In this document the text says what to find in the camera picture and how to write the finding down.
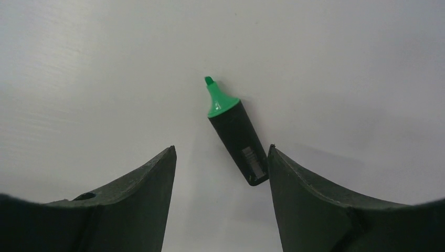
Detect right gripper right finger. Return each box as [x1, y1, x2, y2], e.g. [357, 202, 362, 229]
[268, 145, 444, 251]

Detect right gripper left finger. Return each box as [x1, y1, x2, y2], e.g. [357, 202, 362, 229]
[1, 146, 177, 251]

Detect black marker red cap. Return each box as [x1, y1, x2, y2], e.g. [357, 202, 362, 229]
[205, 76, 269, 186]

